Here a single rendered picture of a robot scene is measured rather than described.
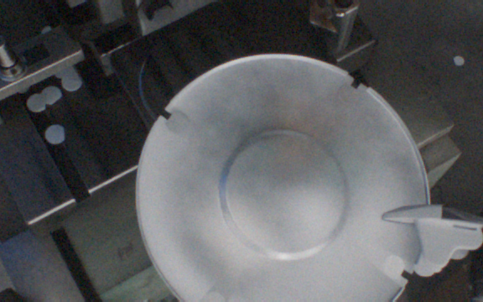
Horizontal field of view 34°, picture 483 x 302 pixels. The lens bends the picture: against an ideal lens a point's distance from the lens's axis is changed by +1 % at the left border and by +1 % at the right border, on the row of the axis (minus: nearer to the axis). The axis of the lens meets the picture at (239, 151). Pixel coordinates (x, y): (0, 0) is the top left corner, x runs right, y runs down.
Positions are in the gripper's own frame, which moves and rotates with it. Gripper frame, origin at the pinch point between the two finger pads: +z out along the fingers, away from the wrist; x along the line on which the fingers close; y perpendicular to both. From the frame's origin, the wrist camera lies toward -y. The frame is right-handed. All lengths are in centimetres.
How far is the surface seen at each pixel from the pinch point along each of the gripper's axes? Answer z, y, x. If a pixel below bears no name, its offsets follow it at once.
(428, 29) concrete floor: -23, -69, 75
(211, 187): 18.4, 0.8, -1.5
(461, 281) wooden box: -21.4, -5.4, 43.8
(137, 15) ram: 26.7, -8.9, -15.0
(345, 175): 5.4, -2.7, -0.9
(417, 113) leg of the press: -4.8, -17.0, 12.1
